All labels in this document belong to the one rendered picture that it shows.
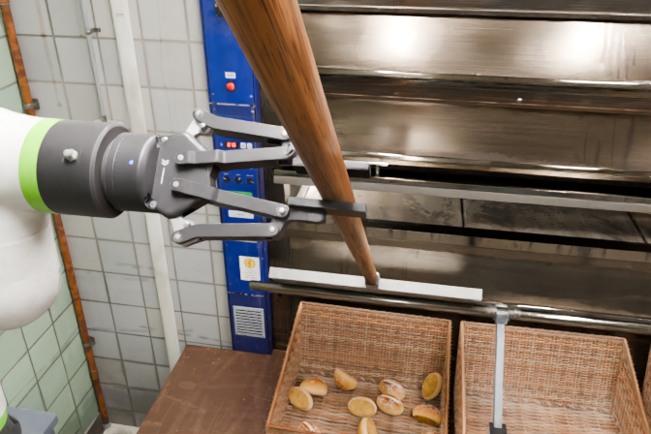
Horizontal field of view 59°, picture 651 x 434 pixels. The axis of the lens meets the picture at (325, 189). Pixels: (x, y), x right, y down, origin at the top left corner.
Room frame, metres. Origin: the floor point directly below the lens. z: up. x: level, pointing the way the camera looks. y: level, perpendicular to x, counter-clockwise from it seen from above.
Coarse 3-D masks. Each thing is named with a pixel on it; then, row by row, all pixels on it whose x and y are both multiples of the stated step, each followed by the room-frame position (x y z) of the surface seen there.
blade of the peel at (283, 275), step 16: (272, 272) 1.26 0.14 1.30; (288, 272) 1.26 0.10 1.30; (304, 272) 1.25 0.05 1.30; (320, 272) 1.25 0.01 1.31; (336, 288) 1.33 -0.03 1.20; (352, 288) 1.27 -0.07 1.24; (368, 288) 1.21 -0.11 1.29; (384, 288) 1.21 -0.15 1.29; (400, 288) 1.20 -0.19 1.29; (416, 288) 1.20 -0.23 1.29; (432, 288) 1.20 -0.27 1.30; (448, 288) 1.19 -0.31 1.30; (464, 288) 1.19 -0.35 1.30
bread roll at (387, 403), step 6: (384, 396) 1.46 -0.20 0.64; (390, 396) 1.45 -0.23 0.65; (378, 402) 1.45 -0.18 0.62; (384, 402) 1.44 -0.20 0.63; (390, 402) 1.43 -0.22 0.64; (396, 402) 1.43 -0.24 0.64; (384, 408) 1.43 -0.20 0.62; (390, 408) 1.42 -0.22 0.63; (396, 408) 1.42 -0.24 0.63; (402, 408) 1.43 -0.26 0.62; (390, 414) 1.41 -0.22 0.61; (396, 414) 1.41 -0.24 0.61
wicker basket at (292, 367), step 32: (352, 320) 1.66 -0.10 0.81; (416, 320) 1.62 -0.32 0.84; (448, 320) 1.61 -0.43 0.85; (288, 352) 1.51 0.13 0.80; (352, 352) 1.62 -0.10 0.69; (384, 352) 1.61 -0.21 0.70; (448, 352) 1.48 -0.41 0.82; (288, 384) 1.48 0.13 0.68; (416, 384) 1.56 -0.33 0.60; (448, 384) 1.37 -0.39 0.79; (288, 416) 1.42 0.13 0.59; (320, 416) 1.42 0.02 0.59; (352, 416) 1.42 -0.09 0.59; (384, 416) 1.42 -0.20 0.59; (448, 416) 1.27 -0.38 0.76
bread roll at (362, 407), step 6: (360, 396) 1.45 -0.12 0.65; (354, 402) 1.43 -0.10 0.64; (360, 402) 1.43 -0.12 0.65; (366, 402) 1.42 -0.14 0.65; (372, 402) 1.43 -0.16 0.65; (354, 408) 1.42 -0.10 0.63; (360, 408) 1.41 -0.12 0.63; (366, 408) 1.41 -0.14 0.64; (372, 408) 1.41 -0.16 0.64; (354, 414) 1.41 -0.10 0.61; (360, 414) 1.40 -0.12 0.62; (366, 414) 1.40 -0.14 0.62; (372, 414) 1.40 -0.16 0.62
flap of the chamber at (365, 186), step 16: (288, 176) 1.60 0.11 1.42; (400, 176) 1.63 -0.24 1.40; (416, 176) 1.64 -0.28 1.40; (432, 176) 1.64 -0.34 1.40; (448, 176) 1.65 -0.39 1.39; (464, 176) 1.66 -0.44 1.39; (480, 176) 1.66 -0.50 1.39; (496, 176) 1.67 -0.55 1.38; (400, 192) 1.53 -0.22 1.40; (416, 192) 1.52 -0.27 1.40; (432, 192) 1.52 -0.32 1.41; (448, 192) 1.51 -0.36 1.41; (464, 192) 1.50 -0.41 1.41; (480, 192) 1.49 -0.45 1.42; (608, 192) 1.53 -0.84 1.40; (624, 192) 1.53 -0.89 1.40; (640, 192) 1.54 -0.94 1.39; (592, 208) 1.44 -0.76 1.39; (608, 208) 1.43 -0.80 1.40; (624, 208) 1.42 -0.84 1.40; (640, 208) 1.42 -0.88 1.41
